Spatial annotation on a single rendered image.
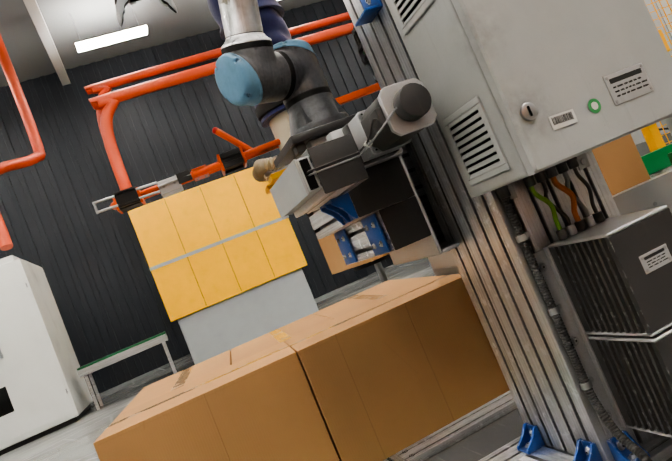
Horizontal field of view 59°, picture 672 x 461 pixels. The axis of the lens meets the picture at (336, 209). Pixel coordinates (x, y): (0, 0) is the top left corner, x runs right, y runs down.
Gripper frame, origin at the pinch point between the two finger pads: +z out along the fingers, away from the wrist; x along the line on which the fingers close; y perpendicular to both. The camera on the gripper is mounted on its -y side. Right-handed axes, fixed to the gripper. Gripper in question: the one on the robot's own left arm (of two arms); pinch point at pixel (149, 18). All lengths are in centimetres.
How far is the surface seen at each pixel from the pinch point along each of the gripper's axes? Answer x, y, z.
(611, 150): -128, 9, 80
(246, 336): -68, 762, 142
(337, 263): -92, 244, 84
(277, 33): -42, 29, 1
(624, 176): -128, 9, 89
